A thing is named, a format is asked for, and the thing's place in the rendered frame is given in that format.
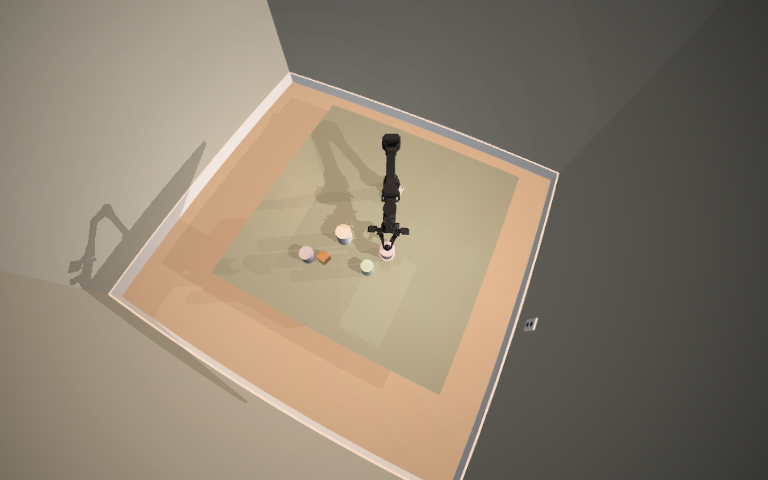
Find glass french press with black handle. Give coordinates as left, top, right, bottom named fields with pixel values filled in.
left=379, top=236, right=395, bottom=262

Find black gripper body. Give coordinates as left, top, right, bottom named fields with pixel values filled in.
left=368, top=214, right=409, bottom=235

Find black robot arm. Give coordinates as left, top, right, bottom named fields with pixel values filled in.
left=381, top=134, right=401, bottom=234

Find orange block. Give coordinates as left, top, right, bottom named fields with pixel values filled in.
left=315, top=249, right=331, bottom=265

